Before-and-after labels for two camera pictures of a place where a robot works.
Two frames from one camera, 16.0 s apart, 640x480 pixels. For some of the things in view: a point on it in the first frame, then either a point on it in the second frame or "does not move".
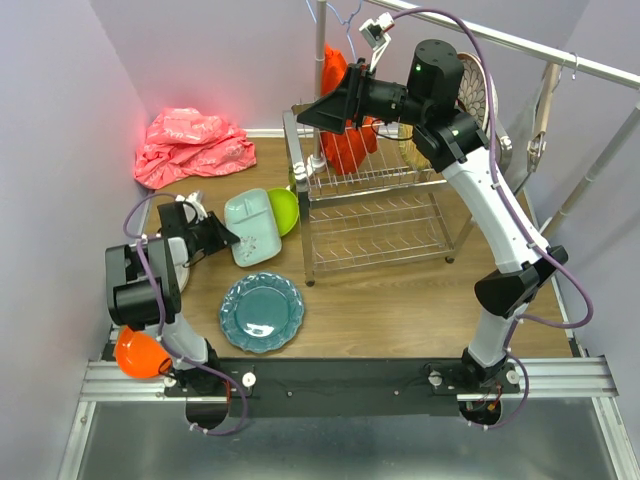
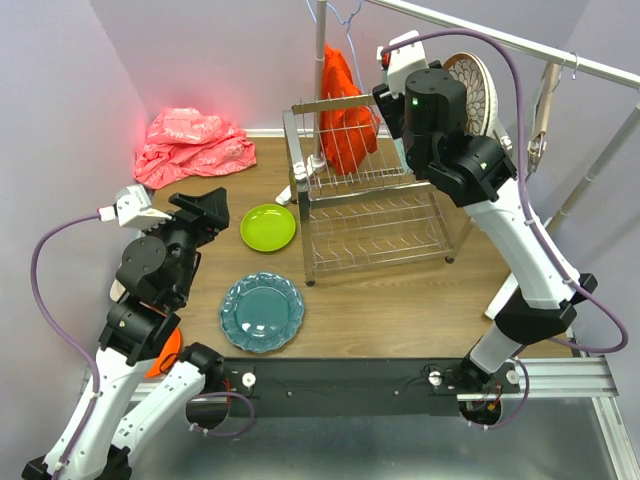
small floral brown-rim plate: [473, 95] does not move
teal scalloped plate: [261, 312] does not move
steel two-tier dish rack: [368, 198] does not move
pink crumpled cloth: [181, 142] does not move
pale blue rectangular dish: [249, 215] -> [399, 145]
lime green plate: [285, 208] -> [267, 227]
